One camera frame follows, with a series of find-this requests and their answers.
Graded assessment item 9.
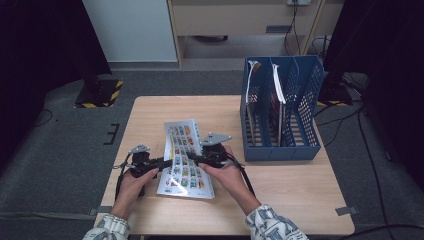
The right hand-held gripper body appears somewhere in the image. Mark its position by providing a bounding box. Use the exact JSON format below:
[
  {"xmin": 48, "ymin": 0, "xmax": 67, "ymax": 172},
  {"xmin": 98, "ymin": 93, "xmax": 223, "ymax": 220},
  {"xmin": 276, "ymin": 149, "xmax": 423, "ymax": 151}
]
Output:
[{"xmin": 199, "ymin": 132, "xmax": 235, "ymax": 168}]

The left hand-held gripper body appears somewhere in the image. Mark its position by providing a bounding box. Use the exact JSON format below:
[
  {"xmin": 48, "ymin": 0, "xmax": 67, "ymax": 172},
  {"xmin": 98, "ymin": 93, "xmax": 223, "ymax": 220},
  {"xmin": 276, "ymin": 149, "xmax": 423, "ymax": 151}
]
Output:
[{"xmin": 128, "ymin": 144, "xmax": 158, "ymax": 178}]

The white magazine with colourful pictures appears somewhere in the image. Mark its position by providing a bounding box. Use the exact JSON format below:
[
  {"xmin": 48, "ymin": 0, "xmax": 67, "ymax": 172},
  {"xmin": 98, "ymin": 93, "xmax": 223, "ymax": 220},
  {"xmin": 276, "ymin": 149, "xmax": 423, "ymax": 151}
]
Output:
[{"xmin": 156, "ymin": 118, "xmax": 216, "ymax": 200}]

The blue file rack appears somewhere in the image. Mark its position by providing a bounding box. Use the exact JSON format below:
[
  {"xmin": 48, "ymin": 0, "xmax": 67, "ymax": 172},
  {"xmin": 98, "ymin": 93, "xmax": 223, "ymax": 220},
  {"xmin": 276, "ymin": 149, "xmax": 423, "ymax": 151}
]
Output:
[{"xmin": 239, "ymin": 54, "xmax": 326, "ymax": 162}]

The purple and blue magazine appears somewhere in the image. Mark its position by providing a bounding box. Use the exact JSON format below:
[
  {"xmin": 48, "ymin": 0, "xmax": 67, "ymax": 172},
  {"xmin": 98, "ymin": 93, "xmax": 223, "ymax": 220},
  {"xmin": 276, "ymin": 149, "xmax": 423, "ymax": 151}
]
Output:
[
  {"xmin": 273, "ymin": 63, "xmax": 288, "ymax": 148},
  {"xmin": 268, "ymin": 63, "xmax": 284, "ymax": 148}
]

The black and grey magazine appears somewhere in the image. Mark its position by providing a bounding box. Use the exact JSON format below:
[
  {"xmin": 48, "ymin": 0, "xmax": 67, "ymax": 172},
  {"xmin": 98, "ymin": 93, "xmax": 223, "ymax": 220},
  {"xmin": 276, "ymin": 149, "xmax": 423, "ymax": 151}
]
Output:
[{"xmin": 245, "ymin": 59, "xmax": 264, "ymax": 148}]

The person's right hand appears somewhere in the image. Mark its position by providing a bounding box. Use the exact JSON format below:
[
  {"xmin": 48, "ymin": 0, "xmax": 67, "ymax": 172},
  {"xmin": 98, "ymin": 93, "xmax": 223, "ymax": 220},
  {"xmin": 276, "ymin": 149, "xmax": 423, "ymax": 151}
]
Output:
[{"xmin": 198, "ymin": 144, "xmax": 262, "ymax": 216}]

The person's left hand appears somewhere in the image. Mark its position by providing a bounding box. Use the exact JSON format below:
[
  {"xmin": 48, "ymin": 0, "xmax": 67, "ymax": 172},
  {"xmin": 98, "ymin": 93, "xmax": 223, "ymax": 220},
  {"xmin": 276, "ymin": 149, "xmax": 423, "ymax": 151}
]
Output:
[{"xmin": 110, "ymin": 167, "xmax": 160, "ymax": 220}]

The black floor tape mark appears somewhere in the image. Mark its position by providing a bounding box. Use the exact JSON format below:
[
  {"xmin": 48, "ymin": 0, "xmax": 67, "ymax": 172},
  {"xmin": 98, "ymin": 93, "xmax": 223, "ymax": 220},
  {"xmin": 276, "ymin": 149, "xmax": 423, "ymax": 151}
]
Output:
[{"xmin": 103, "ymin": 123, "xmax": 120, "ymax": 146}]

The grey tape strip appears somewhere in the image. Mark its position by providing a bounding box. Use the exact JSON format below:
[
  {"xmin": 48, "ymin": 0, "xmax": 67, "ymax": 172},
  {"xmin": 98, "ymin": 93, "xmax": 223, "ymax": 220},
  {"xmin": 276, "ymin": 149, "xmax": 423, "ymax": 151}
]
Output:
[
  {"xmin": 89, "ymin": 205, "xmax": 113, "ymax": 216},
  {"xmin": 334, "ymin": 205, "xmax": 359, "ymax": 217}
]

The white cabinet panel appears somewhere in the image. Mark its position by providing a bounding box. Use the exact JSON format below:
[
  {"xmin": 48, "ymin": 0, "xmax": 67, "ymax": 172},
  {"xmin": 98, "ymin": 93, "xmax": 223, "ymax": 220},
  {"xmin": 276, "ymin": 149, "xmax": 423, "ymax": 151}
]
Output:
[{"xmin": 80, "ymin": 0, "xmax": 178, "ymax": 64}]

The beige wooden desk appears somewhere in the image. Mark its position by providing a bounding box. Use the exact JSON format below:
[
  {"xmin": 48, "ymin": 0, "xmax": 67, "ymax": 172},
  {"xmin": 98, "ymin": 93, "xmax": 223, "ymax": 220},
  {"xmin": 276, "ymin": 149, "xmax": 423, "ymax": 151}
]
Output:
[{"xmin": 166, "ymin": 0, "xmax": 345, "ymax": 69}]

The black curtain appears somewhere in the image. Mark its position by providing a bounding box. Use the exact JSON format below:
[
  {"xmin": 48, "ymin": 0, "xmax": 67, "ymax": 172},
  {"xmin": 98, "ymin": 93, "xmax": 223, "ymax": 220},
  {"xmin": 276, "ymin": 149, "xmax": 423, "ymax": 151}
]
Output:
[
  {"xmin": 0, "ymin": 0, "xmax": 112, "ymax": 174},
  {"xmin": 322, "ymin": 0, "xmax": 424, "ymax": 193}
]

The left hand-held gripper cable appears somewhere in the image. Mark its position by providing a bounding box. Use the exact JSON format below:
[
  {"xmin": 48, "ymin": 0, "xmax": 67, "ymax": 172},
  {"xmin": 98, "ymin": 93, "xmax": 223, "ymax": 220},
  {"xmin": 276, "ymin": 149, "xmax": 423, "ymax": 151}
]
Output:
[{"xmin": 114, "ymin": 153, "xmax": 134, "ymax": 201}]

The hand-held gripper cable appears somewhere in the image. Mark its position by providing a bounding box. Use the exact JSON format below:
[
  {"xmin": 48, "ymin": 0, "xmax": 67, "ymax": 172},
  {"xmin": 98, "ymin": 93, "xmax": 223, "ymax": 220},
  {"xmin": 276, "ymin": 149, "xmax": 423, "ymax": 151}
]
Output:
[
  {"xmin": 229, "ymin": 153, "xmax": 257, "ymax": 198},
  {"xmin": 114, "ymin": 153, "xmax": 134, "ymax": 201}
]

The right hand-held gripper cable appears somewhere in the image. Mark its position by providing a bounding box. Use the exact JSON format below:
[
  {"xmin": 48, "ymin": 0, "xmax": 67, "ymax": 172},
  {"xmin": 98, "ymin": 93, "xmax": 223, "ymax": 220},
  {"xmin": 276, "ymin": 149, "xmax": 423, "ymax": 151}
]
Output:
[{"xmin": 229, "ymin": 153, "xmax": 257, "ymax": 198}]

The thin looped floor cable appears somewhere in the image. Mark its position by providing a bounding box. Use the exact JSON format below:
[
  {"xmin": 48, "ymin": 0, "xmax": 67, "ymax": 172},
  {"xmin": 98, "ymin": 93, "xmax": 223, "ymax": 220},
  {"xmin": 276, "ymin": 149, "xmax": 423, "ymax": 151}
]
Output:
[{"xmin": 33, "ymin": 108, "xmax": 54, "ymax": 128}]

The long black floor cable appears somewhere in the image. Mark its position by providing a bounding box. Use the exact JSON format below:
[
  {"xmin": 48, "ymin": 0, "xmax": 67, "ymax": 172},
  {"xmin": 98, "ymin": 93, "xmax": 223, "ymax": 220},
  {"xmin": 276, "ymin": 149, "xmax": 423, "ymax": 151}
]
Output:
[{"xmin": 357, "ymin": 106, "xmax": 389, "ymax": 233}]

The black power cable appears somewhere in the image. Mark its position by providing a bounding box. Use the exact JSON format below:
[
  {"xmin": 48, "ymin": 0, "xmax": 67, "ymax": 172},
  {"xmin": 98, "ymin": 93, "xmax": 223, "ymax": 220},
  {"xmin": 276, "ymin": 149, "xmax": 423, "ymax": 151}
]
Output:
[{"xmin": 284, "ymin": 3, "xmax": 302, "ymax": 56}]

